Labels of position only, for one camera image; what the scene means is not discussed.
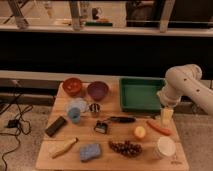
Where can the green plastic tray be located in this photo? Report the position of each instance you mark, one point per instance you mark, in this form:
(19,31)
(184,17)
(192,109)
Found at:
(140,95)

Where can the black power adapter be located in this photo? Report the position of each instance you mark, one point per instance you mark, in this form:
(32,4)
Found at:
(12,123)

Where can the wooden cutting board table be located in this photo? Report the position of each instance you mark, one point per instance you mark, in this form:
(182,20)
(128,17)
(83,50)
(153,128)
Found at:
(109,160)

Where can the blue plastic cup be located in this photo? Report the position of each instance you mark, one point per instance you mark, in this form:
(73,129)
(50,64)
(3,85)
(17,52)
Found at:
(74,115)

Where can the blue sponge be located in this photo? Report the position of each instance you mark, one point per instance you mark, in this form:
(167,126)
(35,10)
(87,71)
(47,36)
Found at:
(90,151)

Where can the yellow orange fruit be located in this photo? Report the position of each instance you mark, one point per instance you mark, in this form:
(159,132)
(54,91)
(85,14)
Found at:
(139,132)

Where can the black handled tool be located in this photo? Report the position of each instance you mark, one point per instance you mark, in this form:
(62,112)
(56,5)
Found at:
(120,119)

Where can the purple bowl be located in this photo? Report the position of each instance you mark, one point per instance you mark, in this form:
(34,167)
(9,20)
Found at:
(97,90)

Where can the small metal cup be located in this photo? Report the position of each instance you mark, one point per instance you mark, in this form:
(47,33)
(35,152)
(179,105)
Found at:
(94,109)

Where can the small black square object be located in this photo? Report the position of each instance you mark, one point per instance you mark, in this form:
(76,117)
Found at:
(101,127)

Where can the orange carrot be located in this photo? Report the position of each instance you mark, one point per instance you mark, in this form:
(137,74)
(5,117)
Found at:
(158,128)

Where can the red bowl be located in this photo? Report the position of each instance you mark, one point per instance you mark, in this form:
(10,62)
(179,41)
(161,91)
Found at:
(72,86)

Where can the white lidded container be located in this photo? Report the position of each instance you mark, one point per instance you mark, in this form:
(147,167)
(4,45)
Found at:
(165,147)

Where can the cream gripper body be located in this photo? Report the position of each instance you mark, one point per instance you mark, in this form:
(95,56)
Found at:
(166,115)

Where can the bunch of dark grapes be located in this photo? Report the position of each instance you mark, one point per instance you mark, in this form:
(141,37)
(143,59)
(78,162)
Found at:
(126,149)

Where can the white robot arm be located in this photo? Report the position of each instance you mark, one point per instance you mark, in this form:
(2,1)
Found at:
(185,81)

